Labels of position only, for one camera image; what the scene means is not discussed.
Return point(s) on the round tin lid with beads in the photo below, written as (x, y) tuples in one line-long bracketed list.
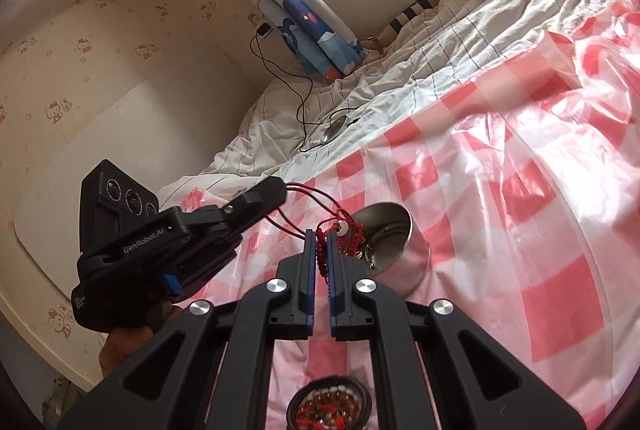
[(327, 405)]

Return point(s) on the white striped duvet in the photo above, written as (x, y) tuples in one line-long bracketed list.
[(450, 54)]

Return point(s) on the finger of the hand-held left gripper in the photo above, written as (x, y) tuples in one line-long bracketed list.
[(260, 200)]

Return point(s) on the round grey charging disc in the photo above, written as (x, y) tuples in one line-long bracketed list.
[(334, 128)]

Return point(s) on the white headboard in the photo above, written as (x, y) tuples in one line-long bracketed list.
[(125, 149)]

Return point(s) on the round metal tin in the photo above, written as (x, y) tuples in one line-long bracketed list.
[(405, 260)]

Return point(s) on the person's left hand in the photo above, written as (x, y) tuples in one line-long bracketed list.
[(130, 345)]

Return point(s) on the pink checked plastic sheet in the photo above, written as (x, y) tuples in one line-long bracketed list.
[(500, 235)]

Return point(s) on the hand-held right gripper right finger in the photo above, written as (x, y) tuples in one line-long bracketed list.
[(331, 277)]

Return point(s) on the black charger plug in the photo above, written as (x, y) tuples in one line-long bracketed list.
[(262, 28)]

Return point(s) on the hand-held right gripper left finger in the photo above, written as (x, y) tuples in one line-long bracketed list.
[(310, 272)]

